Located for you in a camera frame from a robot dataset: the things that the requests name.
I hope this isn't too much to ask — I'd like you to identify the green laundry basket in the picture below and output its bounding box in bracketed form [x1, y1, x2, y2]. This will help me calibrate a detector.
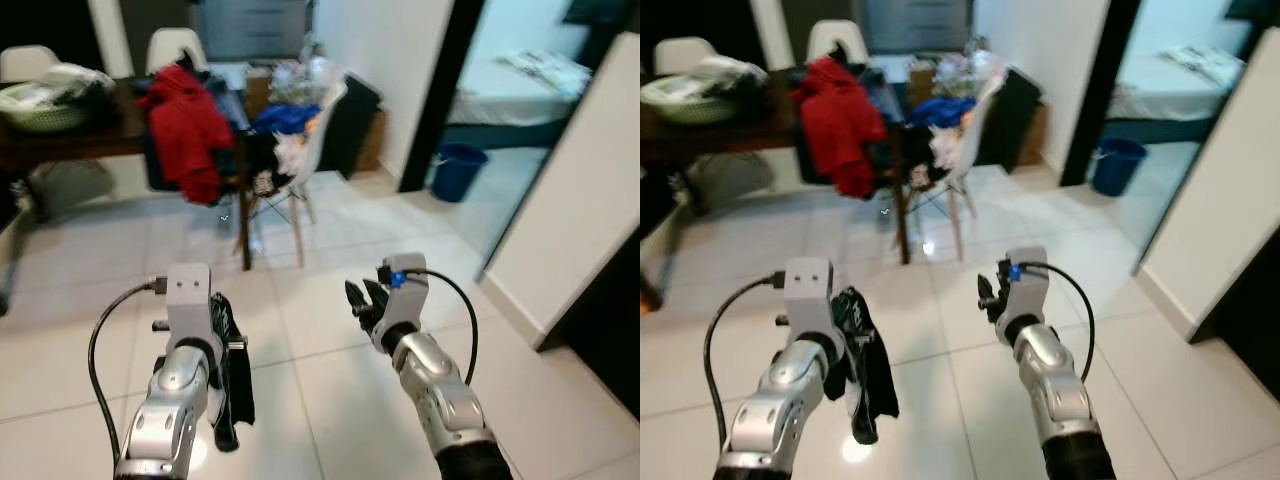
[0, 80, 116, 133]
[640, 72, 771, 126]

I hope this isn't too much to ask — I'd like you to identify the grey drawer cabinet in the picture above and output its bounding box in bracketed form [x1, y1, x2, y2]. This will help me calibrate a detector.
[195, 0, 311, 61]
[865, 0, 976, 56]

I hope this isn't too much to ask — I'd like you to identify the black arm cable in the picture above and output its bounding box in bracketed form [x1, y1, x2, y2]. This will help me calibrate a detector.
[398, 266, 481, 389]
[703, 270, 791, 441]
[88, 278, 171, 441]
[1015, 262, 1098, 383]

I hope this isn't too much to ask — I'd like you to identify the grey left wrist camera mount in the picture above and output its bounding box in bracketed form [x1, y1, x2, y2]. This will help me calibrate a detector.
[165, 263, 214, 346]
[783, 257, 834, 341]

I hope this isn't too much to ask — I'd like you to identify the clear plastic bag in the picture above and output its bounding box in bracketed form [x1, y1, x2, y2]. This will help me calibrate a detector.
[270, 55, 346, 106]
[935, 50, 1006, 101]

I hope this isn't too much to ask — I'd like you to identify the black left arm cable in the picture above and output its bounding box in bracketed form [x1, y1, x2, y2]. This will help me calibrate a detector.
[703, 270, 791, 441]
[88, 278, 171, 441]

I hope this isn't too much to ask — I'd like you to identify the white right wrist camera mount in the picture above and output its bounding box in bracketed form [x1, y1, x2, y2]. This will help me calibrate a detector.
[378, 253, 431, 346]
[1003, 247, 1049, 341]

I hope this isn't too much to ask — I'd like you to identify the bed with white sheet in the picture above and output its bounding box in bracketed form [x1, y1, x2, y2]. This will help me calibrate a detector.
[1105, 43, 1251, 121]
[445, 50, 596, 126]

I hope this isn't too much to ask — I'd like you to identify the black flat panel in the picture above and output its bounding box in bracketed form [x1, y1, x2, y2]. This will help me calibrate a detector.
[975, 68, 1046, 171]
[320, 75, 383, 181]

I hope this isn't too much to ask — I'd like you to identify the blue bucket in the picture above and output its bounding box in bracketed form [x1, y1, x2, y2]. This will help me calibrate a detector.
[1090, 137, 1148, 198]
[430, 142, 489, 203]

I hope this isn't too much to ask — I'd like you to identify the dark wood table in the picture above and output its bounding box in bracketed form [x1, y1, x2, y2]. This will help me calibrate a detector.
[640, 70, 911, 266]
[0, 75, 256, 271]

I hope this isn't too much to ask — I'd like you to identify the white chair with wooden legs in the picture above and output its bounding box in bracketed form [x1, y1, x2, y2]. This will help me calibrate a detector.
[900, 65, 1011, 261]
[235, 75, 351, 266]

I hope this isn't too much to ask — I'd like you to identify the white cloth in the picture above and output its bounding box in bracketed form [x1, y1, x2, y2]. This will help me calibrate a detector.
[690, 55, 769, 93]
[30, 62, 116, 101]

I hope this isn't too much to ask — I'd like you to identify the black garment with white print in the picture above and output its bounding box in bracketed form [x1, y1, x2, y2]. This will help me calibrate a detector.
[208, 293, 256, 453]
[828, 287, 901, 446]

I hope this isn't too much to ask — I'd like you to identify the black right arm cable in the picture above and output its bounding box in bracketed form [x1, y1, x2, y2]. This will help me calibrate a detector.
[398, 266, 481, 389]
[1015, 262, 1098, 383]

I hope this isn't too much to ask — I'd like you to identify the red garment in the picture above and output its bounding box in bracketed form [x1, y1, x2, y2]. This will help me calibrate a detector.
[792, 57, 886, 199]
[137, 65, 236, 206]

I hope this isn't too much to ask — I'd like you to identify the blue garment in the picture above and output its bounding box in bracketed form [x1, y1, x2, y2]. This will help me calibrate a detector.
[908, 97, 976, 129]
[250, 103, 321, 136]

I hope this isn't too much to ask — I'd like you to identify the black door frame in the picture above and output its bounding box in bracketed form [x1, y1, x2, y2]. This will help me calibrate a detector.
[400, 0, 486, 193]
[1060, 0, 1141, 186]

